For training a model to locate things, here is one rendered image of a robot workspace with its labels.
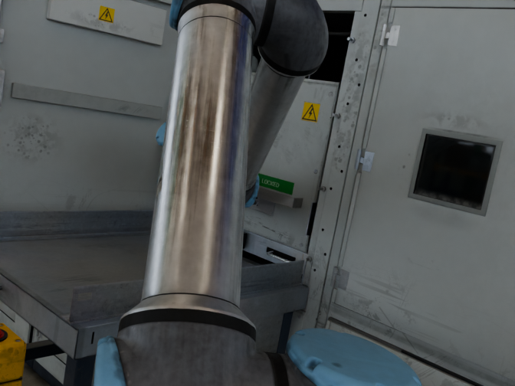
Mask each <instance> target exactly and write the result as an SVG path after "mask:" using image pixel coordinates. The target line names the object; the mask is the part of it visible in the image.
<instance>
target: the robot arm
mask: <svg viewBox="0 0 515 386"><path fill-rule="evenodd" d="M169 26H170V27H171V28H173V29H175V30H176V31H177V32H178V42H177V48H176V53H175V63H174V69H173V75H172V86H171V91H170V97H169V107H168V113H167V118H166V122H164V123H163V124H162V125H161V126H160V128H159V130H158V132H157V134H156V141H157V142H158V144H159V145H160V146H162V156H161V162H160V168H159V177H158V179H157V189H156V200H155V206H154V212H153V222H152V227H151V233H150V239H149V249H148V255H147V261H146V271H145V276H144V283H143V293H142V299H141V302H140V303H139V304H138V305H136V306H135V307H133V308H132V309H131V310H130V311H128V312H127V313H125V314H124V315H123V316H122V317H121V318H120V324H119V330H118V335H117V338H114V337H113V336H111V335H108V336H107V337H103V338H101V339H100V340H99V341H98V343H97V355H96V363H95V372H94V380H93V386H422V383H421V381H420V379H419V377H418V376H417V374H416V373H415V372H414V370H413V369H412V368H411V367H410V366H409V365H408V364H407V363H405V362H404V361H403V360H402V359H400V357H398V356H397V355H395V354H393V353H391V352H390V351H388V350H387V349H385V348H383V347H381V346H379V345H377V344H375V343H373V342H370V341H368V340H366V339H362V338H360V337H358V336H355V335H351V334H348V333H345V332H344V333H341V332H337V331H335V330H331V329H318V328H311V329H301V330H299V331H297V332H295V333H294V334H293V335H292V336H291V337H290V340H288V341H287V347H286V350H287V352H286V353H285V354H280V353H272V352H258V351H256V327H255V325H254V324H253V323H252V322H251V321H250V320H249V319H248V317H247V316H246V315H245V314H244V313H243V312H242V311H241V310H240V295H241V266H242V251H243V236H244V208H249V207H250V206H252V205H253V203H254V202H255V198H256V197H257V195H258V189H259V176H258V174H259V171H260V170H261V167H262V165H263V164H264V161H265V159H266V158H267V155H268V153H269V151H270V149H271V146H272V145H273V143H274V140H275V139H276V137H277V134H278V133H279V131H280V128H281V126H282V124H283V122H284V120H285V118H286V116H287V114H288V112H289V110H290V107H291V105H292V103H293V101H294V99H295V97H296V95H297V93H298V91H299V89H300V87H301V84H302V83H303V80H304V78H305V77H306V76H309V75H311V74H313V73H315V72H316V71H317V70H318V69H319V68H320V65H321V64H322V62H323V59H324V58H325V56H326V52H327V48H328V41H329V32H328V27H327V24H326V19H325V17H324V13H323V11H322V9H321V7H320V6H319V4H318V2H317V0H172V4H171V9H170V14H169ZM253 45H255V46H257V49H258V51H259V54H260V56H261V60H260V63H259V65H258V67H257V71H256V74H255V75H254V79H253V82H252V83H251V74H252V58H253Z"/></svg>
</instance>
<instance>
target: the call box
mask: <svg viewBox="0 0 515 386"><path fill-rule="evenodd" d="M0 329H1V330H2V331H3V332H4V336H3V337H2V338H0V386H21V383H22V377H23V371H24V365H25V353H26V345H27V344H26V343H25V342H24V341H23V340H22V339H21V338H20V337H19V336H17V335H16V334H15V333H14V332H13V331H12V330H10V328H9V327H7V326H6V325H5V324H4V323H0Z"/></svg>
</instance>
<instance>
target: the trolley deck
mask: <svg viewBox="0 0 515 386"><path fill-rule="evenodd" d="M149 239H150V234H137V235H121V236H105V237H72V238H56V239H39V240H7V241H0V286H2V290H0V300H1V301H2V302H3V303H4V304H5V305H6V306H8V307H9V308H10V309H12V310H13V311H14V312H16V313H17V314H18V315H19V316H20V317H22V318H23V319H24V320H25V321H26V322H28V323H29V324H30V325H32V326H33V327H34V328H35V329H37V330H38V331H39V332H40V333H41V334H42V335H44V336H45V337H46V338H47V339H49V340H50V341H51V342H53V343H54V344H55V345H56V346H57V347H58V348H60V349H61V350H62V351H63V352H65V353H66V354H67V355H69V356H70V357H71V358H72V359H73V360H76V359H80V358H86V357H90V356H94V355H97V343H98V341H99V340H100V339H101V338H103V337H107V336H108V335H111V336H113V337H114V338H117V335H118V330H119V324H120V318H121V317H122V316H119V317H114V318H109V319H101V320H96V321H91V322H83V323H78V324H73V325H70V324H69V323H67V322H66V321H64V320H63V319H62V318H61V317H60V315H63V314H68V313H70V309H71V299H72V292H73V287H75V286H88V285H95V284H102V283H115V282H121V281H128V280H141V279H144V276H145V271H146V261H147V255H148V249H149ZM308 291H309V287H307V288H305V287H303V286H294V287H289V288H284V289H276V290H271V291H267V292H262V293H253V294H249V295H244V296H240V310H241V311H242V312H243V313H244V314H245V315H246V316H247V317H248V319H249V320H250V321H252V320H256V319H263V318H266V317H270V316H276V315H280V314H284V313H288V312H294V311H297V310H302V309H305V306H306V302H307V295H308Z"/></svg>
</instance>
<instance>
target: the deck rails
mask: <svg viewBox="0 0 515 386"><path fill-rule="evenodd" d="M153 212H154V210H138V211H0V241H7V240H39V239H56V238H72V237H105V236H121V235H137V234H150V233H151V227H152V222H153ZM303 264H304V260H298V261H291V262H284V263H272V264H265V265H258V266H252V267H242V268H241V296H244V295H249V294H253V293H262V292H267V291H271V290H280V289H284V288H289V287H294V286H301V284H300V279H301V275H302V271H303ZM143 283H144V279H141V280H128V281H121V282H115V283H102V284H95V285H88V286H75V287H73V292H72V299H71V309H70V313H68V314H63V315H60V317H61V318H62V319H63V320H64V321H66V322H67V323H69V324H70V325H73V324H78V323H83V322H91V321H96V320H101V319H109V318H114V317H119V316H123V315H124V314H125V313H127V312H128V311H130V310H131V309H132V308H133V307H135V306H136V305H138V304H139V303H140V302H141V299H142V293H143ZM91 292H92V293H91ZM80 293H91V298H90V299H82V300H77V299H78V294H80Z"/></svg>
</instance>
